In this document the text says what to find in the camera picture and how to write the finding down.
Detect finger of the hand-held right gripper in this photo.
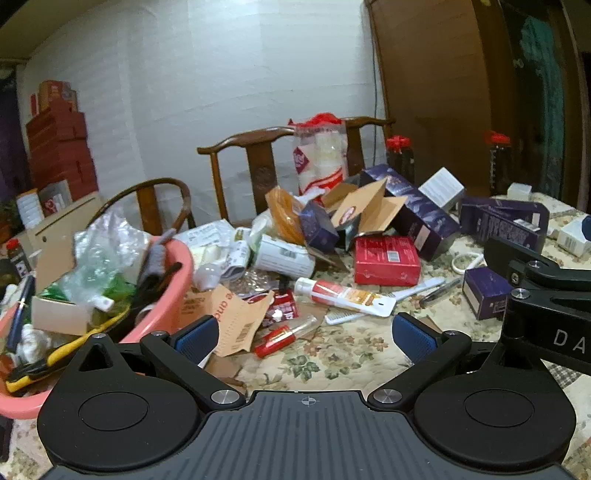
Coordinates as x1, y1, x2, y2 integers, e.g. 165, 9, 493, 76
483, 236, 591, 297

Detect small blue box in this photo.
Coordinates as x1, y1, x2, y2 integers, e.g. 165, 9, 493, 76
299, 200, 340, 254

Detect small open white box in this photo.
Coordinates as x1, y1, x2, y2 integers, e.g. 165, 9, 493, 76
30, 295, 95, 335

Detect clear crinkled wrapper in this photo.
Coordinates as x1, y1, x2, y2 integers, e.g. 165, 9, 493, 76
238, 270, 287, 301

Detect dark bottle with red cap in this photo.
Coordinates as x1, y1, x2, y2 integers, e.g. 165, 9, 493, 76
482, 130, 513, 197
385, 135, 416, 185

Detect beige cardboard box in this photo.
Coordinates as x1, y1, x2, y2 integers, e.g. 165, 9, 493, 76
28, 191, 107, 291

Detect red box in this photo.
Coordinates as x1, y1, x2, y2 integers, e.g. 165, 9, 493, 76
353, 235, 422, 287

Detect white carton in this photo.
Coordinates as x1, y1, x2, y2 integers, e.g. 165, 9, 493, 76
16, 189, 44, 229

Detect white paper packets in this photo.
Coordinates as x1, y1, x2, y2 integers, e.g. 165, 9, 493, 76
178, 219, 252, 289

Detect open brown cardboard box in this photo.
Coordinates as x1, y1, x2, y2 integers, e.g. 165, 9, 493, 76
305, 178, 409, 273

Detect brown wooden door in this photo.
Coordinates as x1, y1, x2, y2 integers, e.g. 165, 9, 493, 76
365, 0, 504, 199

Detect wooden chair with curved rail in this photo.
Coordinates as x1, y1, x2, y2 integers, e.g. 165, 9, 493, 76
342, 116, 397, 178

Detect grey brush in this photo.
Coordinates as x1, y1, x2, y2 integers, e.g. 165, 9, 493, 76
139, 228, 176, 287

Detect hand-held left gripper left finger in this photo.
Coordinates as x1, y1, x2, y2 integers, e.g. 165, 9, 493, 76
68, 315, 247, 412

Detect white box with dark label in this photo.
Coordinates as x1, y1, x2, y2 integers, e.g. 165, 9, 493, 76
556, 217, 591, 257

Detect clear crumpled plastic bags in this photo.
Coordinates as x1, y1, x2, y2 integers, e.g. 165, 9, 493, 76
60, 215, 153, 305

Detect small purple white-faced box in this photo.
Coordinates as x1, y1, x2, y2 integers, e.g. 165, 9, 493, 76
462, 267, 513, 320

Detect red spray bottle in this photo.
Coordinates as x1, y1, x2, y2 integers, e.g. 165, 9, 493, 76
254, 316, 319, 360

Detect orange noodle packet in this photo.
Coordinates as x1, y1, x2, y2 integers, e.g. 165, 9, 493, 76
265, 185, 308, 245

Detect brown cardboard scrap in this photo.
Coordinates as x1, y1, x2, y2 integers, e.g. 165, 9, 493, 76
205, 355, 245, 388

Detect red-topped bag of white rolls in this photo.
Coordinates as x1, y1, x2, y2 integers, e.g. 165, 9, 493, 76
288, 112, 349, 197

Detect white orange toothpaste tube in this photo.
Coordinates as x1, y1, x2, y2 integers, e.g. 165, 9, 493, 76
294, 277, 397, 318

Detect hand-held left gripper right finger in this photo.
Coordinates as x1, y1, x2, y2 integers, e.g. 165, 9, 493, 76
367, 312, 548, 412

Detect round-backed wooden chair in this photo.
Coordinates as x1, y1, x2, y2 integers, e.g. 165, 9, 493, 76
99, 178, 197, 232

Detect stack of red boxes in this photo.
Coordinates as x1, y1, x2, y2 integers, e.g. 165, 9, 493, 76
25, 80, 100, 199

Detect pink plastic basin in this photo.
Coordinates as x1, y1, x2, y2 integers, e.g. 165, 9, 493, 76
0, 240, 195, 421

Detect long purple box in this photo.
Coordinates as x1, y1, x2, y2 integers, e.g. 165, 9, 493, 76
358, 164, 462, 261

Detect red snack packet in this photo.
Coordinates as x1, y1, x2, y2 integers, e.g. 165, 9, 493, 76
265, 291, 298, 324

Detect dark sauce bottle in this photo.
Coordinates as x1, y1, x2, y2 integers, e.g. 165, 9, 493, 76
4, 237, 33, 280

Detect blue pen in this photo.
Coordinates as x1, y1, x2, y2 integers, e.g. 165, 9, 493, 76
7, 274, 37, 354

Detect white booklet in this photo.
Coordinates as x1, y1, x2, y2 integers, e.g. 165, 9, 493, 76
418, 167, 465, 209

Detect torn orange paper bag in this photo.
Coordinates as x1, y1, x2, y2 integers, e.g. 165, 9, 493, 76
178, 284, 275, 358

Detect white figurine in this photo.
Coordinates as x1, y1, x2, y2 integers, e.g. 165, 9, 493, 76
16, 323, 51, 365

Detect yellow black utility knife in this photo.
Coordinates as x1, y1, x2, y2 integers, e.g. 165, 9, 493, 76
4, 337, 88, 395

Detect dark green curtain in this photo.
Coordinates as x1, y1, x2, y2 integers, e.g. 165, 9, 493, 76
501, 0, 591, 204

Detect white plastic comb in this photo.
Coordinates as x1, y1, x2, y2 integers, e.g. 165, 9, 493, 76
324, 276, 446, 326

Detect white cylindrical canister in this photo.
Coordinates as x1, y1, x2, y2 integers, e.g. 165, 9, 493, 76
252, 234, 317, 278

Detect white plastic hook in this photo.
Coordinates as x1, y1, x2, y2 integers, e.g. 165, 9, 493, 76
451, 253, 488, 275

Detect wide purple box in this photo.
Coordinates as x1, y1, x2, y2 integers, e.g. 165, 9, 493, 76
459, 196, 551, 254

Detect small white printed roll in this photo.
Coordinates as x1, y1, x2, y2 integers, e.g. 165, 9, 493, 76
222, 240, 252, 280

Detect tall-backed wooden chair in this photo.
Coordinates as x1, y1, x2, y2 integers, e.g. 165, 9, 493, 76
197, 127, 301, 222

